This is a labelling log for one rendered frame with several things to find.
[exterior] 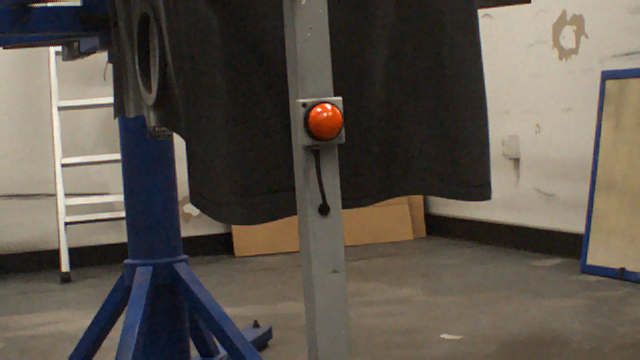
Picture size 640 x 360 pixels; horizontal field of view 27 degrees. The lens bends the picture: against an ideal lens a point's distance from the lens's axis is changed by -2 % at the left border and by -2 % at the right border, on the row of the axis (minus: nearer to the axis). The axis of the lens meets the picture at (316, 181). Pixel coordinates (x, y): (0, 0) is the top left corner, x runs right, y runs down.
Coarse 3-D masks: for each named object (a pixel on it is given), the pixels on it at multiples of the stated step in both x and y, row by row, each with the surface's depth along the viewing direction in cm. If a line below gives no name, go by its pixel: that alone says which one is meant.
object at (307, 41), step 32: (288, 0) 145; (320, 0) 145; (288, 32) 146; (320, 32) 145; (288, 64) 147; (320, 64) 145; (320, 96) 145; (320, 160) 145; (320, 224) 146; (320, 256) 146; (320, 288) 146; (320, 320) 146; (320, 352) 146
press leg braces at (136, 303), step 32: (128, 288) 311; (192, 288) 297; (96, 320) 320; (128, 320) 289; (192, 320) 327; (224, 320) 293; (96, 352) 327; (128, 352) 282; (224, 352) 346; (256, 352) 289
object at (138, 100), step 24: (120, 0) 199; (144, 0) 179; (120, 24) 205; (144, 24) 184; (120, 48) 206; (144, 48) 186; (120, 72) 212; (144, 72) 186; (168, 72) 174; (120, 96) 212; (144, 96) 183; (168, 96) 175; (168, 120) 177
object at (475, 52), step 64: (192, 0) 170; (256, 0) 172; (384, 0) 178; (448, 0) 181; (192, 64) 170; (256, 64) 173; (384, 64) 179; (448, 64) 181; (192, 128) 170; (256, 128) 174; (384, 128) 180; (448, 128) 182; (192, 192) 171; (256, 192) 174; (384, 192) 181; (448, 192) 183
